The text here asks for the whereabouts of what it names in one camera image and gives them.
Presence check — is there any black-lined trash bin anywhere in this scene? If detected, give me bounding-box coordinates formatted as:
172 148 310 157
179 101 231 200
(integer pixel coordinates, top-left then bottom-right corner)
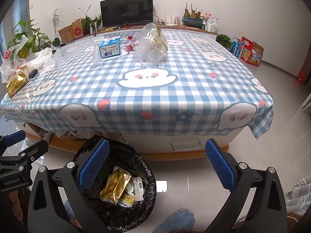
73 135 157 232

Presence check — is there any wooden topped white cabinet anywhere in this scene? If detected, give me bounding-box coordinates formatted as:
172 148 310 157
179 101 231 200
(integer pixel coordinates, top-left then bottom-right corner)
61 24 218 44

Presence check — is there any black monitor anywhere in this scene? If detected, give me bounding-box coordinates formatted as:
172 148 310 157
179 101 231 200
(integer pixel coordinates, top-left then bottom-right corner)
100 0 154 28

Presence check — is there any small green potted plant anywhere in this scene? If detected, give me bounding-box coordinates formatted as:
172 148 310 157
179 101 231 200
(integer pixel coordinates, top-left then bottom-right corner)
216 34 232 50

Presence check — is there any white sack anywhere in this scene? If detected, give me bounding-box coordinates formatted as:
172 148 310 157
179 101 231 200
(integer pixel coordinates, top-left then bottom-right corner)
205 17 219 33

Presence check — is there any blue planter with bulbs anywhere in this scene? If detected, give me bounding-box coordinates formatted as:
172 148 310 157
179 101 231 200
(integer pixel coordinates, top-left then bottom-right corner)
182 2 204 30

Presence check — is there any blue slipper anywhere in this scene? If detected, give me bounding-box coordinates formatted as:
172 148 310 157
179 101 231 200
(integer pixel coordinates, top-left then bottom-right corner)
62 199 78 224
153 209 196 233

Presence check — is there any white plastic bags left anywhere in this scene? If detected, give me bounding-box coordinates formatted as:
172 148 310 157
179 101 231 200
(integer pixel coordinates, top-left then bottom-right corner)
0 35 32 83

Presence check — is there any brown cardboard box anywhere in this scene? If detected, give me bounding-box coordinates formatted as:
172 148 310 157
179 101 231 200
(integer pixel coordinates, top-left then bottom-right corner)
58 25 74 44

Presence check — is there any blue white box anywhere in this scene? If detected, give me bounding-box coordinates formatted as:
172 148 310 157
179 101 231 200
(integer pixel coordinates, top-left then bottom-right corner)
231 37 245 58

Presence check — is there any yellow white wrapper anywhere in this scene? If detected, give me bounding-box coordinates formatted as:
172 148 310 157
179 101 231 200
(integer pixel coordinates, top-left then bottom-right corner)
118 195 135 208

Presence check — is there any grey patterned cloth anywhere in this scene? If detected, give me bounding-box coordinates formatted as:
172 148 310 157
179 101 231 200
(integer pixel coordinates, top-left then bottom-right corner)
285 175 311 216

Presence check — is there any red wrapper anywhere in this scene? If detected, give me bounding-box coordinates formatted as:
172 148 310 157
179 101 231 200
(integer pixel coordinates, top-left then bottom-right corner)
124 35 136 51

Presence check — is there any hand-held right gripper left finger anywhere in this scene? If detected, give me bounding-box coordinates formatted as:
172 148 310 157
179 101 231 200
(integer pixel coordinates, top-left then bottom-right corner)
28 139 114 233

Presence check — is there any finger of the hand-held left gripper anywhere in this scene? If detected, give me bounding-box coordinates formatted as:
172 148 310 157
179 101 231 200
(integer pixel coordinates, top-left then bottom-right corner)
0 130 27 156
0 139 49 170

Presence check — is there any brown red flower paper bag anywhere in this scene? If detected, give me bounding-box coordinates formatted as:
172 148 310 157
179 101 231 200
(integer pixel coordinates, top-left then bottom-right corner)
71 19 84 39

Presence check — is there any thin-leaved potted plant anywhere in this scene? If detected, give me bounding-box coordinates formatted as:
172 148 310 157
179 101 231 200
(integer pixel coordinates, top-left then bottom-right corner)
78 5 102 36

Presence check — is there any colourful open cardboard box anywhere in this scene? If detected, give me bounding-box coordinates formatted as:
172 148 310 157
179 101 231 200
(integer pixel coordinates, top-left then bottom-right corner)
246 41 264 67

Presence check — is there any blue checkered tablecloth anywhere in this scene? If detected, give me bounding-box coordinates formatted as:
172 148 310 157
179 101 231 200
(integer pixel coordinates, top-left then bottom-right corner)
0 27 275 140

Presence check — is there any long white barcode box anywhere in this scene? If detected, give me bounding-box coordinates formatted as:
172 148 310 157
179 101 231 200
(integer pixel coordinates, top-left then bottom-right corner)
132 177 144 201

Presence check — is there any white router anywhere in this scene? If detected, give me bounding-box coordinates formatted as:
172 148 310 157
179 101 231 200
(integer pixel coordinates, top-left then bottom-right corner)
164 14 181 28

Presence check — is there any plain white plastic bag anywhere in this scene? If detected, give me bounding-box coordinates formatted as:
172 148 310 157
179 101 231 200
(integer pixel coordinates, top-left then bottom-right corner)
24 47 54 70

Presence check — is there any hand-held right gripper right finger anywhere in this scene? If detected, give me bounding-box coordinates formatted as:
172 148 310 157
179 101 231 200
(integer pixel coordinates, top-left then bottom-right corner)
205 138 288 233

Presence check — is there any white wire ornament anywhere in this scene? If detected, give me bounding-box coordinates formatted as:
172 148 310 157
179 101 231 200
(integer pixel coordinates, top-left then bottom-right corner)
50 8 61 33

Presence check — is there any red box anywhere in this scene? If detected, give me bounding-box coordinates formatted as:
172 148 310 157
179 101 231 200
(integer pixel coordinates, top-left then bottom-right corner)
240 36 254 62

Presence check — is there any potted pothos plant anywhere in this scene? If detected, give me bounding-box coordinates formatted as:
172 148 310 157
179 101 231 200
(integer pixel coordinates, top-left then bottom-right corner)
7 19 60 59

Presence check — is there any white low table with drawers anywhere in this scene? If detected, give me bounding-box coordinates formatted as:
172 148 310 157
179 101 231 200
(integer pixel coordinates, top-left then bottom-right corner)
15 123 246 162

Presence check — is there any small clear plastic wrapper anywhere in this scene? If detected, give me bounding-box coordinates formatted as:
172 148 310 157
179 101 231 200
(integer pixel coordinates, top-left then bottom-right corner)
92 45 101 66

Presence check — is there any blue white milk carton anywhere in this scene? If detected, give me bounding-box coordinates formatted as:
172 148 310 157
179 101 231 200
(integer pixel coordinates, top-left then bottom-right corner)
98 36 122 62

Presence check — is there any clear plastic bag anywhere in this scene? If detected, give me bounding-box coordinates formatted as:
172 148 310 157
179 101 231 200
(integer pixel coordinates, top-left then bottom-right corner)
132 23 169 63

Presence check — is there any gold foil bag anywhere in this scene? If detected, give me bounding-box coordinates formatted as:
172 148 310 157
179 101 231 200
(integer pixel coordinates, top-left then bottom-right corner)
99 166 133 203
6 65 31 99

